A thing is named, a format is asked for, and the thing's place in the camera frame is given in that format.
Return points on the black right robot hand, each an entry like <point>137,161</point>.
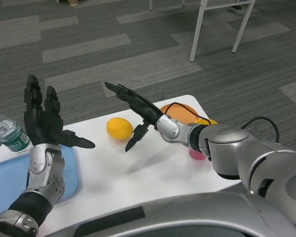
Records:
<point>143,107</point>

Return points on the light blue plastic tray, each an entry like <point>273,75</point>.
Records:
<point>7,177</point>

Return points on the pink paper cup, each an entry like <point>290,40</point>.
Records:
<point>196,155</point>

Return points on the clear plastic water bottle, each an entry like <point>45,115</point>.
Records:
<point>10,133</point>

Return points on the white metal-legged table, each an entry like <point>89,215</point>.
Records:
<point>196,37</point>

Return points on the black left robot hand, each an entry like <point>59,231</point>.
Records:
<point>43,123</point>

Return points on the yellow lemon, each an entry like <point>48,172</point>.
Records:
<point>118,129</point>

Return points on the silver robot chest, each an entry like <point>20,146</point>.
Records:
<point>187,214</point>

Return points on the yellow paper cup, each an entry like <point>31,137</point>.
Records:
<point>213,122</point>

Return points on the orange plate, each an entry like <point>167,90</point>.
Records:
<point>180,113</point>

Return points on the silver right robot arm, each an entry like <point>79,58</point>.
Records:
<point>227,148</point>

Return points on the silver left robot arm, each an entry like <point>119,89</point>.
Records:
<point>44,177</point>

